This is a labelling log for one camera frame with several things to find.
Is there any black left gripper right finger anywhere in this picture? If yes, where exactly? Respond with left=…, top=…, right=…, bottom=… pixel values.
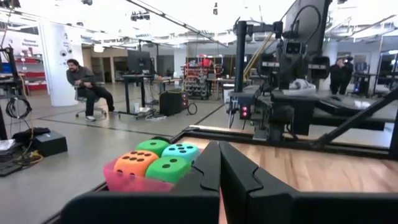
left=219, top=141, right=398, bottom=224

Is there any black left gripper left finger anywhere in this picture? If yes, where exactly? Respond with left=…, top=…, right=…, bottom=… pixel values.
left=58, top=140, right=222, bottom=224

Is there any green foam die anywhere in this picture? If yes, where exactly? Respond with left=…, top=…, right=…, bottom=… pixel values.
left=145, top=156, right=192, bottom=184
left=135, top=139, right=170, bottom=158

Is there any teal foam die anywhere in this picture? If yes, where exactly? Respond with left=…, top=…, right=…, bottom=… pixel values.
left=160, top=142, right=201, bottom=164

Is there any orange foam die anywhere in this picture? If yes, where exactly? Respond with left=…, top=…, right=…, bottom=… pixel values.
left=113, top=149, right=160, bottom=178

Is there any white round object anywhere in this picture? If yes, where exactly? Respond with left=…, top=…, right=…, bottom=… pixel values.
left=281, top=78, right=317, bottom=96

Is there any person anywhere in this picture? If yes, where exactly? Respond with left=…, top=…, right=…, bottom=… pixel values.
left=329, top=58, right=346, bottom=95
left=340, top=56, right=355, bottom=95
left=65, top=58, right=115, bottom=123

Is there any black mounted panel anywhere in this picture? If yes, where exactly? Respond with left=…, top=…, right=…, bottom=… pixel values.
left=283, top=0, right=333, bottom=54

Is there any black pole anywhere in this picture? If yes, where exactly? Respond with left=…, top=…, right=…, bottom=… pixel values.
left=233, top=20, right=284, bottom=93

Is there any black power box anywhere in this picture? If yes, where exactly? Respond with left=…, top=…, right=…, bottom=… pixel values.
left=238, top=104, right=252, bottom=121

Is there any pink plastic bin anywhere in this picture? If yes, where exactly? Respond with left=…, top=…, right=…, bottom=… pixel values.
left=103, top=148, right=205, bottom=192

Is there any parts storage rack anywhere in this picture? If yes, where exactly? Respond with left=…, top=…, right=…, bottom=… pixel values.
left=182, top=57, right=215, bottom=101

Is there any black computer tower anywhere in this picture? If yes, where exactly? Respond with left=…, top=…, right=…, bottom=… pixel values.
left=159, top=89, right=190, bottom=117

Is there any black standing desk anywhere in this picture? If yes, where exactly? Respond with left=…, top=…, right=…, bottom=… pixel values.
left=117, top=73, right=156, bottom=119

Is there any black overhead light bar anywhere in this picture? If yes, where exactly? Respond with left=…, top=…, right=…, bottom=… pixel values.
left=126, top=0, right=229, bottom=48

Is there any grey office chair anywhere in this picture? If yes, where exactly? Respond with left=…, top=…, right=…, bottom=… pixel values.
left=74, top=86, right=108, bottom=118

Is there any black monitor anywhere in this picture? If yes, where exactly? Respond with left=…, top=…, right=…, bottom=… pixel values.
left=127, top=49, right=154, bottom=75

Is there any black floor box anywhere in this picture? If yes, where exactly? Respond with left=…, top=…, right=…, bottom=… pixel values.
left=32, top=130, right=68, bottom=157

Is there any storage shelf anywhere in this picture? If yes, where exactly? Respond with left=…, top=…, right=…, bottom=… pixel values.
left=14, top=55, right=48, bottom=96

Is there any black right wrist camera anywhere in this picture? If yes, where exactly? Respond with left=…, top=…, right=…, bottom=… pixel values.
left=283, top=39, right=307, bottom=57

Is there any cable bundle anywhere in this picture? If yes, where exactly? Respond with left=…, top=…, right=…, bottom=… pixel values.
left=243, top=30, right=276, bottom=81

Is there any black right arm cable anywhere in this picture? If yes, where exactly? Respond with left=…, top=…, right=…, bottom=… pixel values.
left=289, top=4, right=322, bottom=44

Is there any yellow floor cable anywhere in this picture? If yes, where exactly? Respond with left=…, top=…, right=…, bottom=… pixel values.
left=12, top=73, right=44, bottom=166

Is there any black coiled cable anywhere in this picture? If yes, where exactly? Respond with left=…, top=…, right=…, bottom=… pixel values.
left=5, top=96, right=33, bottom=119

